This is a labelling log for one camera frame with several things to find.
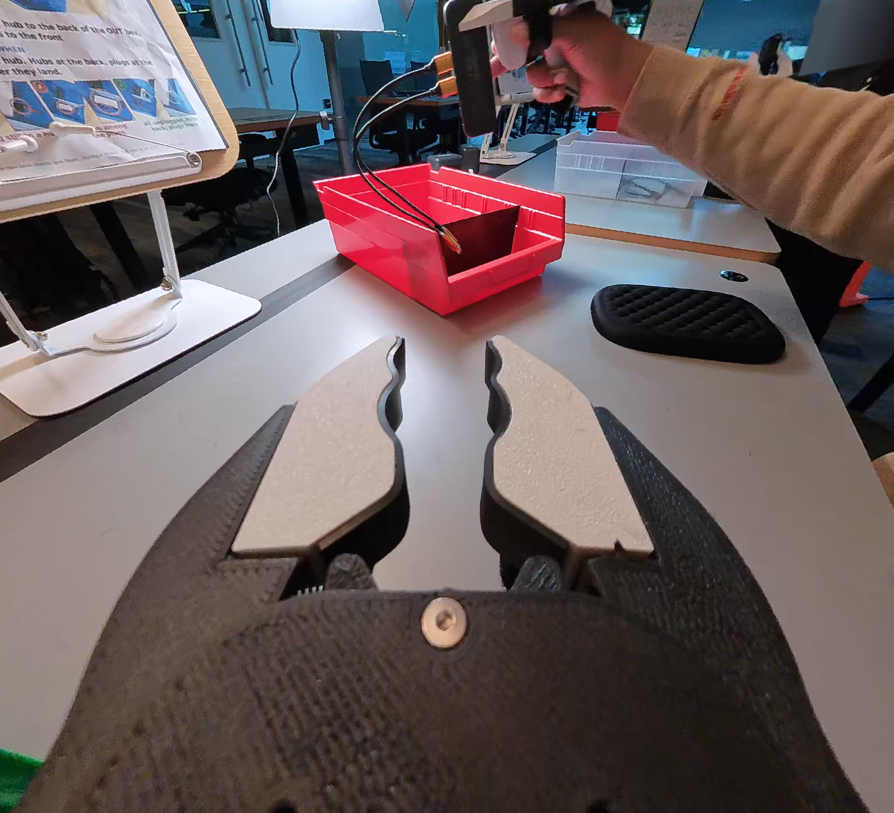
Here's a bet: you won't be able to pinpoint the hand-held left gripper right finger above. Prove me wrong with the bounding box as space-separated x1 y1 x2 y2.
481 336 656 560

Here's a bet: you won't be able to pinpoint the person's right hand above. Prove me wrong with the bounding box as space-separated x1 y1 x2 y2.
489 9 655 114

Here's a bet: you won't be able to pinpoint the black quilted wrist rest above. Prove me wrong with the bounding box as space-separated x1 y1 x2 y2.
591 284 787 366

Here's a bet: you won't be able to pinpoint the black bin divider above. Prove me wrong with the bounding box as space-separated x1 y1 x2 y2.
440 204 522 277

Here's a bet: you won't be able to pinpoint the black usb cable orange plugs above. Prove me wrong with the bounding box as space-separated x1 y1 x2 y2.
358 74 463 254
351 52 462 252

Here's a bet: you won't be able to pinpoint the clear plastic bin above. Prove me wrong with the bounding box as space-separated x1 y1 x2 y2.
554 131 708 208

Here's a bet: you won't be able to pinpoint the instruction sheet on stand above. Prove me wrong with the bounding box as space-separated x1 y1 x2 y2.
0 0 263 417

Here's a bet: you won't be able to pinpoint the orange plastic object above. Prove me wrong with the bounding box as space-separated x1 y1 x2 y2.
838 262 874 309

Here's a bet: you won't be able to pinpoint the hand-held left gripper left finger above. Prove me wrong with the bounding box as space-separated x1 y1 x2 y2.
230 336 411 557

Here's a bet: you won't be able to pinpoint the person's right forearm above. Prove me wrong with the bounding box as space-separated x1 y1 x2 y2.
618 44 894 269

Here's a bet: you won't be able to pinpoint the printed instruction sheet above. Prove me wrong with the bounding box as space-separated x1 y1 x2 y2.
0 0 230 210

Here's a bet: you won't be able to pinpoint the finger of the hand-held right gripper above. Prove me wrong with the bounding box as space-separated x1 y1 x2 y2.
457 0 521 34

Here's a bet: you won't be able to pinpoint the brown paper board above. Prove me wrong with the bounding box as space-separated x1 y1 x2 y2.
643 0 705 53

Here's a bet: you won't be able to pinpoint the white desk with wood edge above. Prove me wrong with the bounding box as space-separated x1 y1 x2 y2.
499 143 782 264

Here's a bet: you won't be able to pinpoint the grey power box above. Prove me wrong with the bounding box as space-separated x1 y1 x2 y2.
427 146 483 176

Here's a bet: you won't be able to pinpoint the green mat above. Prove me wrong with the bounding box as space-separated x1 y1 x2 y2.
0 746 44 813

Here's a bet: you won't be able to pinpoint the slim dark grey usb hub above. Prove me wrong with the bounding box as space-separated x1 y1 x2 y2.
443 0 504 138

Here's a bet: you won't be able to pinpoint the red plastic bin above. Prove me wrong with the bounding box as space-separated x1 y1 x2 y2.
312 162 567 317

